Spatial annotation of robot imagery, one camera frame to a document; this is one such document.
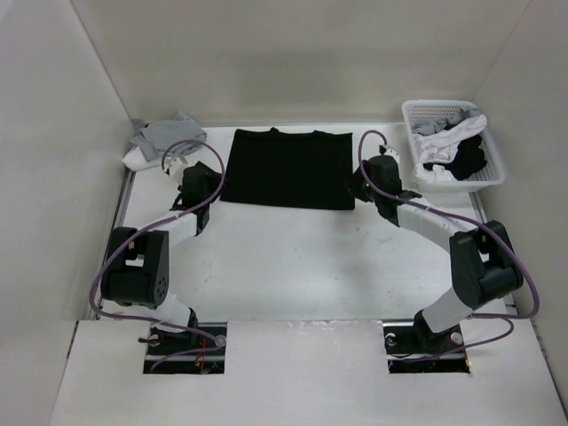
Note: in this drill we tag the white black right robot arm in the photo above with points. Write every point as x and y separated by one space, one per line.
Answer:
481 256

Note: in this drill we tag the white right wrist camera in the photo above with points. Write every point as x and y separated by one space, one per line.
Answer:
385 149

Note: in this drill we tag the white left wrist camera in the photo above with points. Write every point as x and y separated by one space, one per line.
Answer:
174 166

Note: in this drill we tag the grey folded tank top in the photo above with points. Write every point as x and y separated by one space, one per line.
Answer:
156 137

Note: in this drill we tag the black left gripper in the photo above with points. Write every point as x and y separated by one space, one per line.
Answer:
216 181

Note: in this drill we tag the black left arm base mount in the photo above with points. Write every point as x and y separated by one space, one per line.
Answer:
169 353

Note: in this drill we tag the white folded tank top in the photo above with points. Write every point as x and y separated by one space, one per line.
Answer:
135 161

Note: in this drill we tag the black tank top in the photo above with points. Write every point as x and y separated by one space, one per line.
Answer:
290 170

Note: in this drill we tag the white plastic laundry basket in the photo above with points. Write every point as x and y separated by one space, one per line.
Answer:
492 174

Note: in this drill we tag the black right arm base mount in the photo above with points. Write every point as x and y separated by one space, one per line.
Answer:
407 354

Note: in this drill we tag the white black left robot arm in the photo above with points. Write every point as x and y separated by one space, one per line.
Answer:
137 271

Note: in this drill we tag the white garment in basket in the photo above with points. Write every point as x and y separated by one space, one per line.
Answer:
442 147

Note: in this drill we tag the black garment in basket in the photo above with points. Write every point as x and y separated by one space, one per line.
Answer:
469 160

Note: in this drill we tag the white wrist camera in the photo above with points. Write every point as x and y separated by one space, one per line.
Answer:
385 149
174 166

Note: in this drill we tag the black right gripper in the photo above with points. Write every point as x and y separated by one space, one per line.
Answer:
353 185

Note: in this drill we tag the grey garment in basket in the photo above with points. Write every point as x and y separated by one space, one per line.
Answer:
427 127

